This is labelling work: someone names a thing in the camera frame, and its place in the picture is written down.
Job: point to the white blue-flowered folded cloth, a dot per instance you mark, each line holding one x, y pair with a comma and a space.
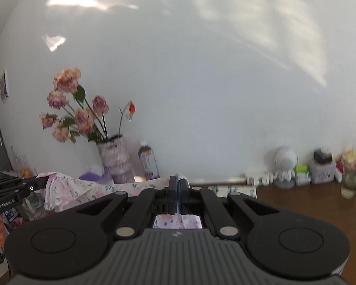
224, 190

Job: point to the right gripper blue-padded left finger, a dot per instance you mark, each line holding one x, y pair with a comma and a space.
144, 208

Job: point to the small green white box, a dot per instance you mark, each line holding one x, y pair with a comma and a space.
302, 175

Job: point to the purple tissue pack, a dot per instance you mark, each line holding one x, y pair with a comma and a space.
97, 173

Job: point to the clear glass cup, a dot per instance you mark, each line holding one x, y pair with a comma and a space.
348, 161

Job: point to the oolong tea plastic bottle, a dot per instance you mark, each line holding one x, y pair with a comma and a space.
147, 158

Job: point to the pink floral child's dress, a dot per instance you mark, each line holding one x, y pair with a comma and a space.
63, 192

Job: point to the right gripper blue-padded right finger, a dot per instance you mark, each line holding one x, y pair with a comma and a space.
210, 209

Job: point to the white jar with black lid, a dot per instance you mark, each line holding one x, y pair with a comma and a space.
322, 167

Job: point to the vase with pink roses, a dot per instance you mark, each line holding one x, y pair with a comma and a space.
87, 119

